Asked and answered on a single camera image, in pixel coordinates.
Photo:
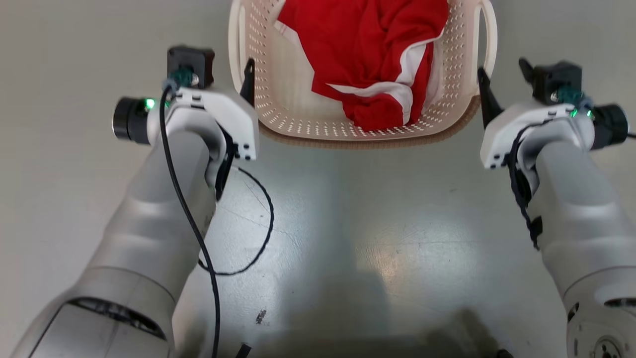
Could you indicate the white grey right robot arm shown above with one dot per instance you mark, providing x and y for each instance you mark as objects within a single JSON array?
[{"x": 576, "y": 209}]

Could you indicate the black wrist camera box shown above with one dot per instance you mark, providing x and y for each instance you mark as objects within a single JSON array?
[
  {"x": 556, "y": 79},
  {"x": 191, "y": 60}
]

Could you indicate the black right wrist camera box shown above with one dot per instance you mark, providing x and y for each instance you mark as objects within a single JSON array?
[{"x": 556, "y": 79}]

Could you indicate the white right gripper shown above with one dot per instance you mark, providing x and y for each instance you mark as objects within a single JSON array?
[{"x": 516, "y": 119}]

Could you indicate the small dark floor debris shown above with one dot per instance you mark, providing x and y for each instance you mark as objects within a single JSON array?
[{"x": 261, "y": 316}]

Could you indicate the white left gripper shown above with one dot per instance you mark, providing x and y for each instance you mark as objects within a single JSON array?
[{"x": 228, "y": 117}]

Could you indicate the beige perforated plastic laundry basket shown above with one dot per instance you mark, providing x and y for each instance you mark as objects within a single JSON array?
[{"x": 288, "y": 99}]

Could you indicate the red garment with white stripes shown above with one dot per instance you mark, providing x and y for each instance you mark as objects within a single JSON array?
[{"x": 367, "y": 49}]

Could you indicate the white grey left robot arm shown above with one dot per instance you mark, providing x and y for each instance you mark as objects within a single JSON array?
[{"x": 149, "y": 223}]

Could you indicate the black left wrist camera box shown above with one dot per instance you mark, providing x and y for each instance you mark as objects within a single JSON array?
[{"x": 191, "y": 60}]

